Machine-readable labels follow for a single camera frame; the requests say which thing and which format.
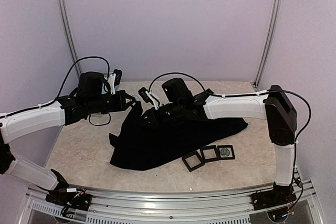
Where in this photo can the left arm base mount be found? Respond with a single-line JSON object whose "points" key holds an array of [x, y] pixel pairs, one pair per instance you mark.
{"points": [[68, 197]]}

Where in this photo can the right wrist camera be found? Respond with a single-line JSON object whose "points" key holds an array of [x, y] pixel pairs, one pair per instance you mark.
{"points": [[175, 90]]}

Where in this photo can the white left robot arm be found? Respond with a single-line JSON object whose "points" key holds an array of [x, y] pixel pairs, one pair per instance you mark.
{"points": [[26, 122]]}

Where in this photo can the green round brooch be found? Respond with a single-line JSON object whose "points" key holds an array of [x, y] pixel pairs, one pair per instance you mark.
{"points": [[225, 152]]}

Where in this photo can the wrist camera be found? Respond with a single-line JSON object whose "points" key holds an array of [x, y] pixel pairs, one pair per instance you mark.
{"points": [[90, 84], [175, 90]]}

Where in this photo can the left black square frame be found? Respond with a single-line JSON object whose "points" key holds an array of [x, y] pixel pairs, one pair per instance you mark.
{"points": [[193, 161]]}

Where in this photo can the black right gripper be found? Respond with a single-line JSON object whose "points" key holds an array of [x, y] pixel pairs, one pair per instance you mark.
{"points": [[153, 121]]}

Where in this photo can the right aluminium corner post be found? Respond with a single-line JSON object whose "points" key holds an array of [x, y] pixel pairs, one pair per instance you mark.
{"points": [[268, 43]]}

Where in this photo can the light blue plastic basket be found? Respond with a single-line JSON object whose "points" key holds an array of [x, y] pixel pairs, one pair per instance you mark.
{"points": [[111, 83]]}

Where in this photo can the right black square frame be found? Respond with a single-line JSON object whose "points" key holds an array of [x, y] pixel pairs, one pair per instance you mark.
{"points": [[232, 154]]}

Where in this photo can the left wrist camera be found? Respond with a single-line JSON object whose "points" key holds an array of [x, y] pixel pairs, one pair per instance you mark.
{"points": [[90, 84]]}

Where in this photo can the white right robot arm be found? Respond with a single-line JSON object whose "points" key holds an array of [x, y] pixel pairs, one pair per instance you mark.
{"points": [[269, 108]]}

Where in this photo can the black garment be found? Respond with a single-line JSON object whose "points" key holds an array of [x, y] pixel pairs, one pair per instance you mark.
{"points": [[138, 147]]}

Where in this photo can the middle black square frame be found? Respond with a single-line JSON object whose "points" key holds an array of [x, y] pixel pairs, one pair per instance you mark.
{"points": [[209, 153]]}

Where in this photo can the front aluminium rail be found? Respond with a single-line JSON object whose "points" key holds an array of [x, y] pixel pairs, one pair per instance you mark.
{"points": [[108, 206]]}

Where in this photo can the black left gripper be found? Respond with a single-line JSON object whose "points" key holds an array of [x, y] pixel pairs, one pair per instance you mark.
{"points": [[121, 101]]}

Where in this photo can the black square frame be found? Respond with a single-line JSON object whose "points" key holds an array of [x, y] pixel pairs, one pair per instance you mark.
{"points": [[209, 153], [193, 161], [232, 154]]}

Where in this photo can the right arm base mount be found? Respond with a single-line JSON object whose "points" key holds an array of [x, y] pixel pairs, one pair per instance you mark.
{"points": [[277, 196]]}

